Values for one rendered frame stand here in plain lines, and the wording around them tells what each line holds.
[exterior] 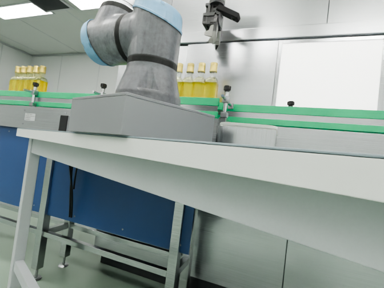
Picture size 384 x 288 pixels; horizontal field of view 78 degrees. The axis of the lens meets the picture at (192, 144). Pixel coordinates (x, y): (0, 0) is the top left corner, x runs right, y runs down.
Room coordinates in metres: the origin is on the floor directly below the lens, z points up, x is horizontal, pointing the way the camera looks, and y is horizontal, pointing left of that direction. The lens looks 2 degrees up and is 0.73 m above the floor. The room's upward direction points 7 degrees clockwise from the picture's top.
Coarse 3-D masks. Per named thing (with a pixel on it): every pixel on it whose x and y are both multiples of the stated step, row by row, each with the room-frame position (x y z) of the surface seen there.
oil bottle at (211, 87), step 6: (210, 78) 1.07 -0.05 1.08; (216, 78) 1.07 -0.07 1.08; (210, 84) 1.06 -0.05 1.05; (216, 84) 1.06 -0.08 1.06; (204, 90) 1.07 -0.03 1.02; (210, 90) 1.06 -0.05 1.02; (216, 90) 1.07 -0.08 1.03; (204, 96) 1.07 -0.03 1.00; (210, 96) 1.06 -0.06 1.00; (216, 96) 1.08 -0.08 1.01
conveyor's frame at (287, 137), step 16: (0, 112) 1.36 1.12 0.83; (16, 112) 1.31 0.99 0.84; (32, 112) 1.27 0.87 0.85; (48, 112) 1.23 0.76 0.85; (64, 112) 1.19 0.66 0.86; (32, 128) 1.26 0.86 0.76; (48, 128) 1.22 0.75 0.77; (288, 128) 0.91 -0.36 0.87; (288, 144) 0.91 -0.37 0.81; (304, 144) 0.89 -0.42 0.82; (320, 144) 0.87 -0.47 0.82; (336, 144) 0.86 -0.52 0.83; (352, 144) 0.84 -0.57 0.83; (368, 144) 0.82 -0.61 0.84
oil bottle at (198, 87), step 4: (196, 80) 1.09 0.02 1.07; (200, 80) 1.08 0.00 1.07; (204, 80) 1.08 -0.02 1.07; (196, 84) 1.09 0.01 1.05; (200, 84) 1.08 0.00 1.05; (204, 84) 1.08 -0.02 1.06; (192, 88) 1.09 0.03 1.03; (196, 88) 1.08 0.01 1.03; (200, 88) 1.08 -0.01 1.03; (192, 92) 1.09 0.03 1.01; (196, 92) 1.08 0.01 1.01; (200, 92) 1.08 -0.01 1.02; (192, 96) 1.09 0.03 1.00; (196, 96) 1.08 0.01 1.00; (200, 96) 1.08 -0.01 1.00
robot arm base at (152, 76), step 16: (128, 64) 0.51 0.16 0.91; (144, 64) 0.49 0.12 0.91; (160, 64) 0.50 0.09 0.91; (128, 80) 0.49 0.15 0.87; (144, 80) 0.48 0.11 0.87; (160, 80) 0.49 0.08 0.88; (176, 80) 0.54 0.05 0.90; (144, 96) 0.48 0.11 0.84; (160, 96) 0.48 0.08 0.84; (176, 96) 0.52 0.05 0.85
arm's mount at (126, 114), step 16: (96, 96) 0.48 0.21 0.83; (112, 96) 0.44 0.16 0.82; (128, 96) 0.40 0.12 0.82; (80, 112) 0.53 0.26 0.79; (96, 112) 0.47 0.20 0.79; (112, 112) 0.43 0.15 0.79; (128, 112) 0.41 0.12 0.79; (144, 112) 0.43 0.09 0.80; (160, 112) 0.46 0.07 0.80; (176, 112) 0.49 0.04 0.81; (192, 112) 0.52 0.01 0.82; (80, 128) 0.52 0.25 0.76; (96, 128) 0.47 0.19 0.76; (112, 128) 0.42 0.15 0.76; (128, 128) 0.41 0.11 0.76; (144, 128) 0.43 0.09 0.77; (160, 128) 0.46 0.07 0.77; (176, 128) 0.49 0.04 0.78; (192, 128) 0.53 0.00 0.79; (208, 128) 0.57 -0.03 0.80
